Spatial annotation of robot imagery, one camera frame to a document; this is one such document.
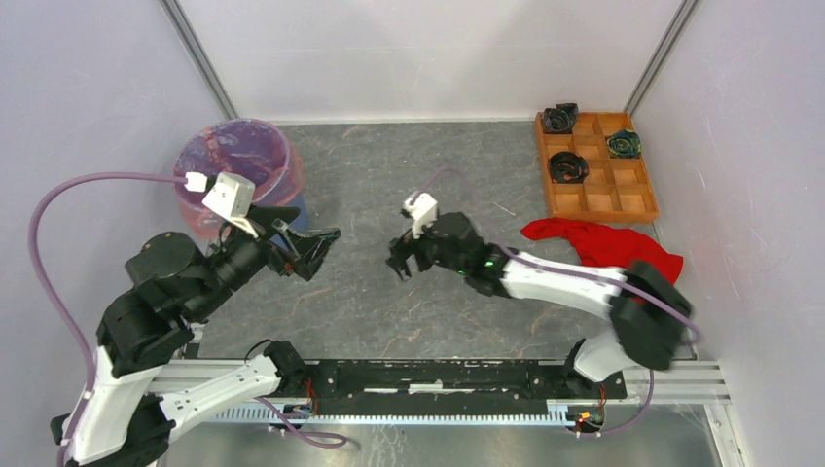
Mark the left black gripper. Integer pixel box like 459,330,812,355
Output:
192,200,344,318

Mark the red translucent trash bag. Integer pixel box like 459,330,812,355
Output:
171,117,305,238

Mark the blue plastic trash bin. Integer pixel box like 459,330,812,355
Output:
172,118,309,246

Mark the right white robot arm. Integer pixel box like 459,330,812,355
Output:
386,212,695,397

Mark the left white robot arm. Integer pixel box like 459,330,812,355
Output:
51,206,341,466

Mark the black bag roll middle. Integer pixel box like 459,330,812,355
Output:
548,151,590,184

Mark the black bag roll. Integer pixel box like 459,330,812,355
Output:
548,151,590,184
540,102,579,134

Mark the red cloth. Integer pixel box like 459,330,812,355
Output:
520,218,684,284

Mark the black bag roll top left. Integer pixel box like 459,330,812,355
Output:
540,102,579,134

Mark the orange compartment tray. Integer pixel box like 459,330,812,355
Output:
533,112,660,224

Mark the dark green bag roll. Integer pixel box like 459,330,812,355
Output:
606,128,642,159

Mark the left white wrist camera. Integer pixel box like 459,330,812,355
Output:
184,171,260,238

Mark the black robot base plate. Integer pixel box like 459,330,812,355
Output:
270,359,628,416

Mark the slotted cable duct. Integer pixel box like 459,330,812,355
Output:
208,402,574,428

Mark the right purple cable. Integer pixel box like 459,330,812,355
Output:
418,168,702,342

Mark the purple cable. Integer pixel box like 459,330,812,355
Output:
418,168,702,342
28,171,192,467

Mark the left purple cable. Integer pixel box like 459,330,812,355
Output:
28,171,192,467

